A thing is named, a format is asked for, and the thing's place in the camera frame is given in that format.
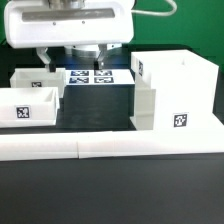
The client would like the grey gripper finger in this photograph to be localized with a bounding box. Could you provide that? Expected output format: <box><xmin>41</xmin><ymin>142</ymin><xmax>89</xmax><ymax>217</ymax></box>
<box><xmin>36</xmin><ymin>47</ymin><xmax>56</xmax><ymax>72</ymax></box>
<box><xmin>94</xmin><ymin>44</ymin><xmax>112</xmax><ymax>70</ymax></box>

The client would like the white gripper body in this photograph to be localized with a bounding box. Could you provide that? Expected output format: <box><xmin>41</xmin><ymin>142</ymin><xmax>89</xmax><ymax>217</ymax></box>
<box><xmin>4</xmin><ymin>0</ymin><xmax>134</xmax><ymax>48</ymax></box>

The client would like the white front drawer tray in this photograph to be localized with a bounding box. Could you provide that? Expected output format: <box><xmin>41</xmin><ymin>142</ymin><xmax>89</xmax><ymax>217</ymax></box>
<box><xmin>0</xmin><ymin>87</ymin><xmax>60</xmax><ymax>128</ymax></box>

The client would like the white drawer tray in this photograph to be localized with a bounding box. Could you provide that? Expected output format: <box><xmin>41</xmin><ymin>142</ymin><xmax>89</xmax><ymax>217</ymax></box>
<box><xmin>10</xmin><ymin>68</ymin><xmax>66</xmax><ymax>98</ymax></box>
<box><xmin>0</xmin><ymin>87</ymin><xmax>60</xmax><ymax>128</ymax></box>

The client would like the white drawer cabinet box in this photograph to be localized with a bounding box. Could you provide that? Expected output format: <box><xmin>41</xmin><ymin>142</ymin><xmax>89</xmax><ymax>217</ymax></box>
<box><xmin>131</xmin><ymin>50</ymin><xmax>222</xmax><ymax>130</ymax></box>

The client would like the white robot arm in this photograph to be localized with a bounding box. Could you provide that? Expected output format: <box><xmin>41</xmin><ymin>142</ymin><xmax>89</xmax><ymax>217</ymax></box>
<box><xmin>4</xmin><ymin>0</ymin><xmax>135</xmax><ymax>72</ymax></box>

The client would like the white rear drawer tray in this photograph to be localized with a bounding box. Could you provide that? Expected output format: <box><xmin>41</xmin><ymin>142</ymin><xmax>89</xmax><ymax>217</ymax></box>
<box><xmin>10</xmin><ymin>68</ymin><xmax>66</xmax><ymax>98</ymax></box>

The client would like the white fiducial marker sheet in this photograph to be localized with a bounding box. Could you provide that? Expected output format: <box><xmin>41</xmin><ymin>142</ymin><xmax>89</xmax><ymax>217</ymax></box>
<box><xmin>66</xmin><ymin>69</ymin><xmax>134</xmax><ymax>86</ymax></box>

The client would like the white L-shaped foam fence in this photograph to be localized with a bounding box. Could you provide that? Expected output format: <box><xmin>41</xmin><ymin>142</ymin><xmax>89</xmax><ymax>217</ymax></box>
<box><xmin>0</xmin><ymin>115</ymin><xmax>224</xmax><ymax>161</ymax></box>

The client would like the white cable on backdrop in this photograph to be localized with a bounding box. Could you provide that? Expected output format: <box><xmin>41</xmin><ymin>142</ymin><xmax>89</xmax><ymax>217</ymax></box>
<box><xmin>131</xmin><ymin>0</ymin><xmax>178</xmax><ymax>17</ymax></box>

